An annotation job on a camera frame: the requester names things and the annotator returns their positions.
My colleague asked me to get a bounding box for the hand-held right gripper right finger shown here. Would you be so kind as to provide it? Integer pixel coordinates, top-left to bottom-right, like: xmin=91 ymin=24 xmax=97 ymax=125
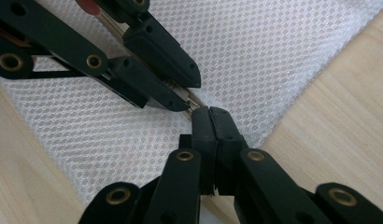
xmin=209 ymin=105 xmax=249 ymax=197

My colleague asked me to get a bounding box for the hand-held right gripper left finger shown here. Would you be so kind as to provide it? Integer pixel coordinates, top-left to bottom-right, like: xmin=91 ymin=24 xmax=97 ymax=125
xmin=178 ymin=105 xmax=220 ymax=196

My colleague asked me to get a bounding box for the red-handled metal tool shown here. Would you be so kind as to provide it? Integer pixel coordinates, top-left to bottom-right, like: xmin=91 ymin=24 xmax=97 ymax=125
xmin=75 ymin=0 xmax=209 ymax=121

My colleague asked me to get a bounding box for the white mesh mat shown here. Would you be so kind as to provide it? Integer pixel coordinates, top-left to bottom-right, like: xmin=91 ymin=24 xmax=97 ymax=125
xmin=0 ymin=0 xmax=383 ymax=208

